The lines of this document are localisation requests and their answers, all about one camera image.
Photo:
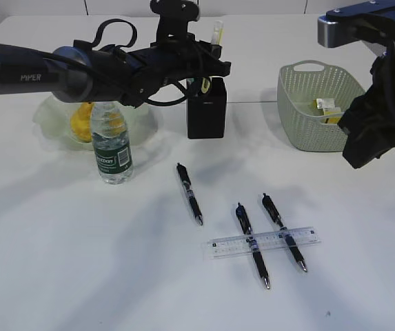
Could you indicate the black pen under ruler right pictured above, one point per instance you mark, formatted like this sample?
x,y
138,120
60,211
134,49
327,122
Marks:
x,y
275,216

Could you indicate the black pen under ruler left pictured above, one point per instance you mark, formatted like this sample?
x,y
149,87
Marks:
x,y
246,227

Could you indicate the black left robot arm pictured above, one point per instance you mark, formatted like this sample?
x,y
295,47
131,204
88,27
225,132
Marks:
x,y
85,72

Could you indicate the black pen under ruler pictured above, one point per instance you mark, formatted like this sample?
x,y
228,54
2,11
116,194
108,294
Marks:
x,y
246,227
275,216

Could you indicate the yellow pear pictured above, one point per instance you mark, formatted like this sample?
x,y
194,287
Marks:
x,y
81,124

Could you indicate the yellow waste paper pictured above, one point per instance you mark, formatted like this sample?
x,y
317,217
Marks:
x,y
328,108

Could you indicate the pale green wavy glass plate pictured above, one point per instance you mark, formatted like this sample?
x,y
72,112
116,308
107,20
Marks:
x,y
53,118

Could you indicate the black pen far left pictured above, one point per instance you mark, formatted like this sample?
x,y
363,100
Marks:
x,y
187,185

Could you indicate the clear plastic ruler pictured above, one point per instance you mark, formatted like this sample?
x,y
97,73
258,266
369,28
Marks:
x,y
236,246

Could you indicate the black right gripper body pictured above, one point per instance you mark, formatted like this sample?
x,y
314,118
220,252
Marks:
x,y
369,122

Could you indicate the pale green woven basket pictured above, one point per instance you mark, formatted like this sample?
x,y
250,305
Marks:
x,y
311,98

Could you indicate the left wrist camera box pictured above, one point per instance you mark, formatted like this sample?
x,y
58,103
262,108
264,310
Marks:
x,y
174,17

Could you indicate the clear water bottle green label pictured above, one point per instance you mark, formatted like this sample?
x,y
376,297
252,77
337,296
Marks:
x,y
111,143

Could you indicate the black square pen holder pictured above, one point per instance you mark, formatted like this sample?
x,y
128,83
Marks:
x,y
205,114

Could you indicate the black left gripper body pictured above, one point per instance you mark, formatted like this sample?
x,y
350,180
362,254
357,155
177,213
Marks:
x,y
145,71

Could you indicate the yellow utility knife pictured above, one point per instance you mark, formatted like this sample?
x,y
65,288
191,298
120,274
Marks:
x,y
217,32

